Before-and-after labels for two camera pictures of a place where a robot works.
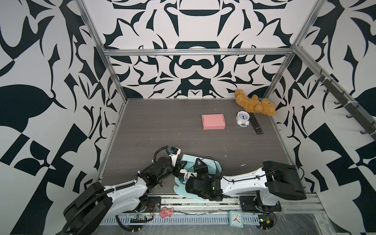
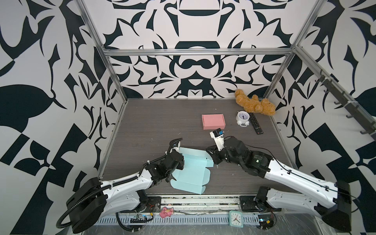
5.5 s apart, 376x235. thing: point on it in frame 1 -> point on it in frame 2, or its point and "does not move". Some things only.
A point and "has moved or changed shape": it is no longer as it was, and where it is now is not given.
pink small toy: [165, 212] does not move
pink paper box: [215, 121] does not move
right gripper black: [199, 168] -> [214, 151]
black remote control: [257, 129] does not move
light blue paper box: [214, 168] has moved or changed shape
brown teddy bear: [253, 105] does not move
